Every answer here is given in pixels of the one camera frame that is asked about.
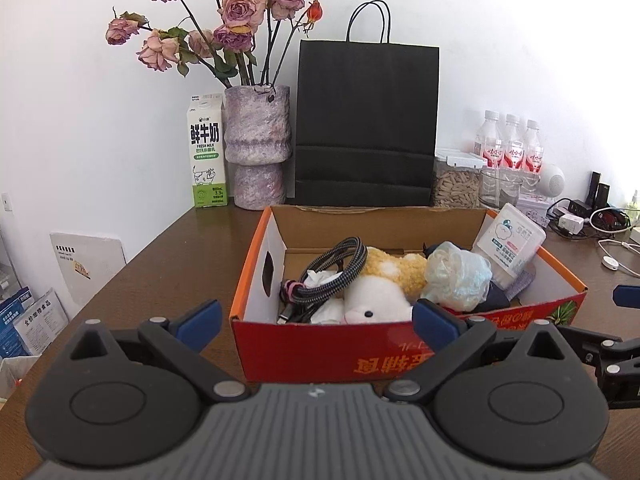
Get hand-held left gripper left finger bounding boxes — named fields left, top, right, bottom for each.
left=69, top=299, right=250, bottom=404

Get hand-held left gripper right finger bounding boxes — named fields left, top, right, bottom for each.
left=387, top=298, right=577, bottom=404

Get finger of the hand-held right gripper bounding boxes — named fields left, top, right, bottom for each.
left=613, top=284, right=640, bottom=307
left=555, top=324, right=640, bottom=363

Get pale green plastic bag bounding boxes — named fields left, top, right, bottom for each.
left=421, top=241, right=493, bottom=312

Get yellow white plush hamster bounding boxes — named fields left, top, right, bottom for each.
left=342, top=246, right=429, bottom=324

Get navy blue pouch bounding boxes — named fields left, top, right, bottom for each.
left=424, top=242, right=512, bottom=312

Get blue grey woven cloth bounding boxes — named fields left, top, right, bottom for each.
left=500, top=264, right=539, bottom=302

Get black white braided cable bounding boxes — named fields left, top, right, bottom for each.
left=286, top=236, right=370, bottom=306

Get white wet wipes pack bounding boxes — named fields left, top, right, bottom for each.
left=472, top=203, right=547, bottom=279

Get red orange cardboard box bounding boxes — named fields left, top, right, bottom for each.
left=229, top=204, right=589, bottom=384

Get white tissue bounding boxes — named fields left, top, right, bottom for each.
left=300, top=269, right=348, bottom=324

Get clear seed container white lid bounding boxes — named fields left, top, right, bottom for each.
left=432, top=150, right=486, bottom=209

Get black power strip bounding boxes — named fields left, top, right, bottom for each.
left=564, top=199, right=632, bottom=233

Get white plug charger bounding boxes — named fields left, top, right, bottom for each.
left=557, top=212, right=584, bottom=236

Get white board with sticker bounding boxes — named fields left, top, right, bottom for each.
left=49, top=232, right=126, bottom=307

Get floral tin box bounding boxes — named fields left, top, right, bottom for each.
left=517, top=192, right=552, bottom=227

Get white round speaker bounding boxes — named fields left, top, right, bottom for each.
left=537, top=162, right=566, bottom=196

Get clear drinking glass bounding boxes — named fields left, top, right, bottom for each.
left=479, top=167, right=524, bottom=211

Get white green milk carton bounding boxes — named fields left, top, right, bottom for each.
left=188, top=93, right=229, bottom=209

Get blue white packets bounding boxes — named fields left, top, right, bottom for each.
left=0, top=286, right=69, bottom=362

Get water bottle red label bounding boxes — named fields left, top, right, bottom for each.
left=522, top=119, right=546, bottom=174
left=472, top=110, right=504, bottom=169
left=502, top=114, right=526, bottom=171

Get purple mottled vase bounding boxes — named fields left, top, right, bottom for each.
left=223, top=84, right=292, bottom=211

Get black paper bag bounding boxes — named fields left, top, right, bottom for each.
left=294, top=0, right=441, bottom=207

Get dried pink rose bouquet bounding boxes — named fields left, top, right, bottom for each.
left=105, top=0, right=323, bottom=89

